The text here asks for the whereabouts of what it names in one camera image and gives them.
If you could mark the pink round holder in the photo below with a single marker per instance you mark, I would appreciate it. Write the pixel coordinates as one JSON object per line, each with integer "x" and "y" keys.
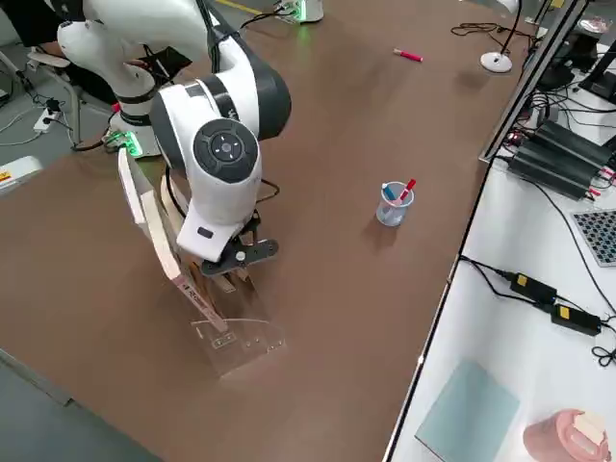
{"x": 548, "y": 438}

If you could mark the red marker pen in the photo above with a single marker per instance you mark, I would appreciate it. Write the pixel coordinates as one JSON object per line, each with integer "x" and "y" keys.
{"x": 409, "y": 190}

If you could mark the black power adapter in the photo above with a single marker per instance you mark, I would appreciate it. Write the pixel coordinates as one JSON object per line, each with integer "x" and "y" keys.
{"x": 575, "y": 317}
{"x": 531, "y": 287}

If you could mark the aluminium camera post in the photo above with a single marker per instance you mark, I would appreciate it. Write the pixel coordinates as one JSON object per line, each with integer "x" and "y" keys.
{"x": 529, "y": 82}

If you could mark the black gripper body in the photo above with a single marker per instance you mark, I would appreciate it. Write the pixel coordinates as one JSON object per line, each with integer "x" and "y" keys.
{"x": 245, "y": 252}

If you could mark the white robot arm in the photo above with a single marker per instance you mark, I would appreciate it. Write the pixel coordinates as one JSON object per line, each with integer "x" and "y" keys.
{"x": 221, "y": 192}
{"x": 313, "y": 9}

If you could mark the clear acrylic storage rack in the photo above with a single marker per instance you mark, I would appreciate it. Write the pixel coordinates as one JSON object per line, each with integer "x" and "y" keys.
{"x": 250, "y": 337}

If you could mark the pale blue flat board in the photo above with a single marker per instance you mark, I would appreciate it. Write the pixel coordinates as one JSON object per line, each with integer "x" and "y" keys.
{"x": 467, "y": 414}

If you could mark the translucent blue pen cup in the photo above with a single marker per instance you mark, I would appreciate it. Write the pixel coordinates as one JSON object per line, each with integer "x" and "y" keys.
{"x": 392, "y": 214}

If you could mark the circuit board red light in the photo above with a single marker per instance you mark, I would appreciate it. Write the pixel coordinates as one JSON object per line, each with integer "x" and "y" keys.
{"x": 515, "y": 138}

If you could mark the blue white booklet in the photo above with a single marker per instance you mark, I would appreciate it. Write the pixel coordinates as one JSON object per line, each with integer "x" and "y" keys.
{"x": 159, "y": 231}

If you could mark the cream block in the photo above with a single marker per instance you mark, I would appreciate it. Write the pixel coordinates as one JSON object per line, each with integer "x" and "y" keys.
{"x": 589, "y": 426}

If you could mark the perforated grey plate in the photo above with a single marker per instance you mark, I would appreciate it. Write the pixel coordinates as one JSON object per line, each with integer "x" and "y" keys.
{"x": 597, "y": 236}

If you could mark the pink marker pen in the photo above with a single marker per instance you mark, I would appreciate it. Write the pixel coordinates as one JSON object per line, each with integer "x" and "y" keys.
{"x": 409, "y": 54}

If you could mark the white desk lamp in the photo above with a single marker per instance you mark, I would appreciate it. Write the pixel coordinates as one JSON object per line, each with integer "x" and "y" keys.
{"x": 495, "y": 62}

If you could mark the blue marker white cap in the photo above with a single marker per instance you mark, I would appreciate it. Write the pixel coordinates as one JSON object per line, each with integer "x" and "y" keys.
{"x": 389, "y": 191}

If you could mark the white power strip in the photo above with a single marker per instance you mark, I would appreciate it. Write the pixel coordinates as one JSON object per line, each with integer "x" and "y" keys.
{"x": 45, "y": 120}

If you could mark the black power supply unit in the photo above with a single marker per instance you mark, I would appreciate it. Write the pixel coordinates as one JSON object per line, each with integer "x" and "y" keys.
{"x": 577, "y": 139}
{"x": 553, "y": 168}

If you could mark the white controller box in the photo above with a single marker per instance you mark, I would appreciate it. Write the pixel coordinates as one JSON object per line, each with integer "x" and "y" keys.
{"x": 24, "y": 173}

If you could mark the beige seat chair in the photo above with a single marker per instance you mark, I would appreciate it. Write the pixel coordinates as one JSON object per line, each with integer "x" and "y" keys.
{"x": 48, "y": 59}

